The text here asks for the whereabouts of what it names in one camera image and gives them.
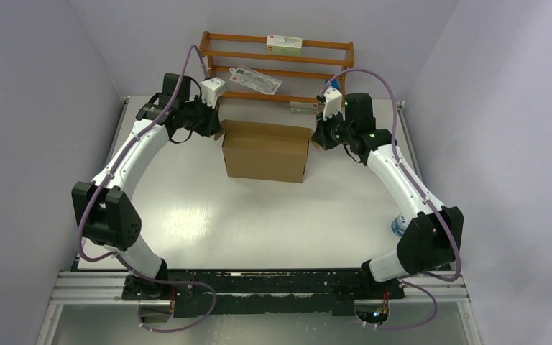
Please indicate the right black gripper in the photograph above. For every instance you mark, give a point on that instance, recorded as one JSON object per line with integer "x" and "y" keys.
{"x": 320, "y": 136}

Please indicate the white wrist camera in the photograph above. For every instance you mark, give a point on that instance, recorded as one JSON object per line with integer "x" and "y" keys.
{"x": 211, "y": 90}
{"x": 332, "y": 104}

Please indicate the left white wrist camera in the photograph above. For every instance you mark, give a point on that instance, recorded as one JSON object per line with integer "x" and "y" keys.
{"x": 211, "y": 90}

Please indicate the brown cardboard box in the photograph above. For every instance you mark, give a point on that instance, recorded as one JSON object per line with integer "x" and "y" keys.
{"x": 263, "y": 151}

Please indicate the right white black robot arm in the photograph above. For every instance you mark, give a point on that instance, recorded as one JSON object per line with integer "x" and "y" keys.
{"x": 427, "y": 232}

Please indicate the white green box top shelf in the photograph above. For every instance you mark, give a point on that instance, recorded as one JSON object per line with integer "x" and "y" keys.
{"x": 284, "y": 45}

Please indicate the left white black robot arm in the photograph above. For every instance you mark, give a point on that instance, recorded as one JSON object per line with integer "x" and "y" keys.
{"x": 103, "y": 207}

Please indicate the round blue white sticker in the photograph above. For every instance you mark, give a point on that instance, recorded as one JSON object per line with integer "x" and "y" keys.
{"x": 399, "y": 225}

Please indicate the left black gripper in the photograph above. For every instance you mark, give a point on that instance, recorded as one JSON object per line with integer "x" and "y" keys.
{"x": 213, "y": 126}

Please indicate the clear plastic packaged item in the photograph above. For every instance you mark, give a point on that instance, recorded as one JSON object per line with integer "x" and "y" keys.
{"x": 254, "y": 80}

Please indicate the orange wooden shelf rack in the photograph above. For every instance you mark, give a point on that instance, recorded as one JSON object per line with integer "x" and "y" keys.
{"x": 302, "y": 76}

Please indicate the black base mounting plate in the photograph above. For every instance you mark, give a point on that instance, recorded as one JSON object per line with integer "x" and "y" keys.
{"x": 246, "y": 292}

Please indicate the grey box bottom shelf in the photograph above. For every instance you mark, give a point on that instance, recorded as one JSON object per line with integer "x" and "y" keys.
{"x": 304, "y": 108}

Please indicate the aluminium rail frame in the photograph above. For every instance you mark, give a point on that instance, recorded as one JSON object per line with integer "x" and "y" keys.
{"x": 105, "y": 288}

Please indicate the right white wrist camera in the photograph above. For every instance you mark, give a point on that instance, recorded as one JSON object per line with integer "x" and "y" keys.
{"x": 332, "y": 104}

